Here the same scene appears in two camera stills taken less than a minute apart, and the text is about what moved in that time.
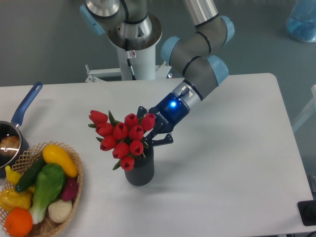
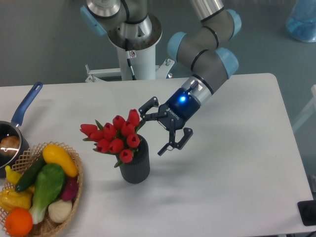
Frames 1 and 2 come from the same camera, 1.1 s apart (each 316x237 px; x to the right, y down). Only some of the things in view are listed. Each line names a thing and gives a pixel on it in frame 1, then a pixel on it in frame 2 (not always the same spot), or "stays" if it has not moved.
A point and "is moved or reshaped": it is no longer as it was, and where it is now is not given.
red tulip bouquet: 125,140 is moved or reshaped
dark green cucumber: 28,176 stays
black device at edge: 307,212 stays
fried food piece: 9,145 stays
